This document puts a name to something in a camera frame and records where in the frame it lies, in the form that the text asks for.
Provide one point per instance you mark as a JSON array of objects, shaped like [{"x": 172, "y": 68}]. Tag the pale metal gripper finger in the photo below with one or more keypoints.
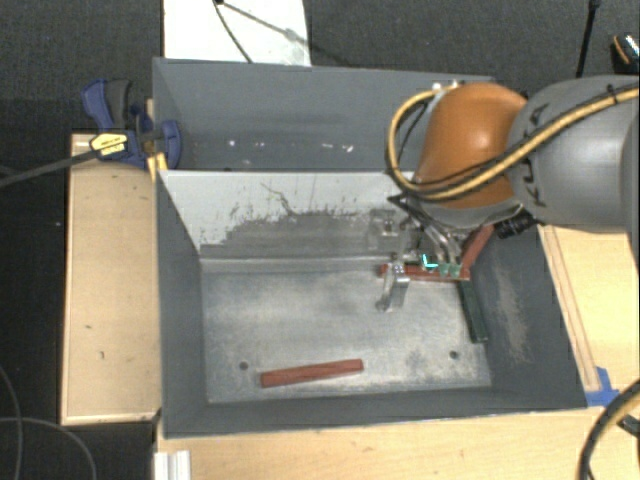
[
  {"x": 387, "y": 291},
  {"x": 401, "y": 292}
]

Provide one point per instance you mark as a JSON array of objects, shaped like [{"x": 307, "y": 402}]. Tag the red-brown flat block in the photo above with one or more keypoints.
[
  {"x": 476, "y": 249},
  {"x": 418, "y": 271},
  {"x": 311, "y": 373}
]

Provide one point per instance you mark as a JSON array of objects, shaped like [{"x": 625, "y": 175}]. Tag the dark green flat block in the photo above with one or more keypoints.
[{"x": 475, "y": 312}]

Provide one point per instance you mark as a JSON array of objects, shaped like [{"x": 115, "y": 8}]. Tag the grey metal bin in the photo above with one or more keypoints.
[{"x": 310, "y": 318}]

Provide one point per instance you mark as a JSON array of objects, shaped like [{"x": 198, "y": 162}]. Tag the pale wood flat board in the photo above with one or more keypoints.
[{"x": 112, "y": 288}]

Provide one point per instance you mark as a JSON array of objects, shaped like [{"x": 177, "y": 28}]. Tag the black cylinder on white bracket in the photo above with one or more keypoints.
[{"x": 512, "y": 226}]

